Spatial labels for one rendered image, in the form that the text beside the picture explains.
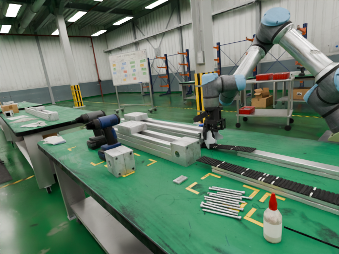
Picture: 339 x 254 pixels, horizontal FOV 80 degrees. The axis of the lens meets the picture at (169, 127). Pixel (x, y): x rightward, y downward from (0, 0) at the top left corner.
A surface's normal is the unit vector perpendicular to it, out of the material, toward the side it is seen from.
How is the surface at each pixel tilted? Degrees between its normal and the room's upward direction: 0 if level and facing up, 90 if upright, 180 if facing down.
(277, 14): 49
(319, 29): 90
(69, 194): 90
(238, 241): 0
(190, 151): 90
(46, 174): 90
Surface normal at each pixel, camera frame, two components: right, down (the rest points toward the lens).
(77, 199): 0.68, 0.11
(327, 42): -0.73, 0.25
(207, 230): -0.11, -0.96
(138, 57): -0.45, 0.28
